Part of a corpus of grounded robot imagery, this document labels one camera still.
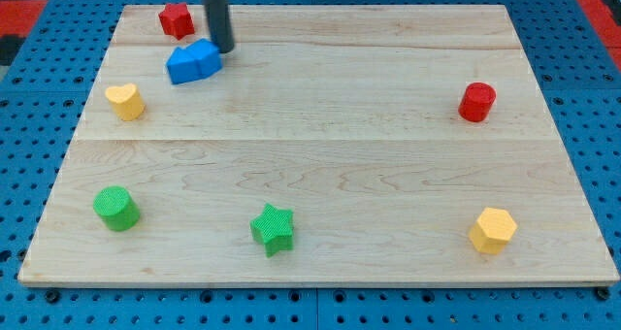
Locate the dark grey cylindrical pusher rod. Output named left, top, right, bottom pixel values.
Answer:
left=203, top=0, right=235, bottom=53

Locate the yellow heart block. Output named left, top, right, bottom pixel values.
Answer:
left=105, top=83, right=146, bottom=121

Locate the red cylinder block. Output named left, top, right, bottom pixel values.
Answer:
left=458, top=82, right=497, bottom=122

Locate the green star block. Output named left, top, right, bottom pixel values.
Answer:
left=249, top=203, right=294, bottom=257

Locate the blue arrow-shaped block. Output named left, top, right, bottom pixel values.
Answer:
left=166, top=39, right=222, bottom=84

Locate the light wooden board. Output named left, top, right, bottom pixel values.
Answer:
left=18, top=5, right=619, bottom=288

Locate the green cylinder block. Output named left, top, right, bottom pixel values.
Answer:
left=93, top=185, right=141, bottom=231

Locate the yellow hexagon block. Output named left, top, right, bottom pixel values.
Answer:
left=468, top=207, right=518, bottom=254

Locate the red star block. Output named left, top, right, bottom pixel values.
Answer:
left=158, top=3, right=195, bottom=40

